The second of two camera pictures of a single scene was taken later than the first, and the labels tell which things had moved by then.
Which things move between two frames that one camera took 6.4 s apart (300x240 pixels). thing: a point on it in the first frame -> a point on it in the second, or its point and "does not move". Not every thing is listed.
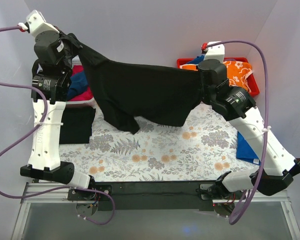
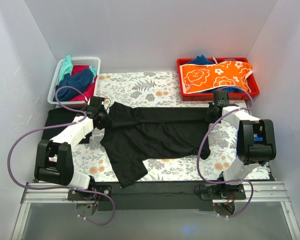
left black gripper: (71, 43) -> (104, 120)
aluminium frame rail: (40, 192) does not move
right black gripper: (206, 93) -> (211, 115)
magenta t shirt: (86, 95) does not move
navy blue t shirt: (78, 83) does not move
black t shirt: (132, 93) -> (137, 133)
